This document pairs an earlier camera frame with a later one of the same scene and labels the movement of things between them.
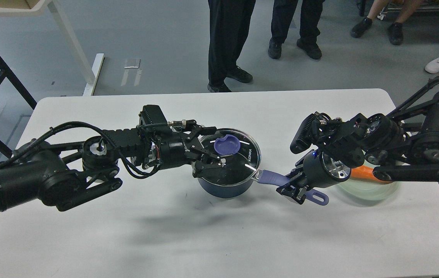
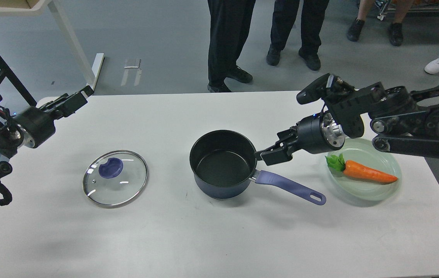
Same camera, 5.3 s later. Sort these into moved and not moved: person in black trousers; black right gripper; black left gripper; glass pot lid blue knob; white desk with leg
Moved: glass pot lid blue knob; black left gripper; black right gripper
Not moved: person in black trousers; white desk with leg
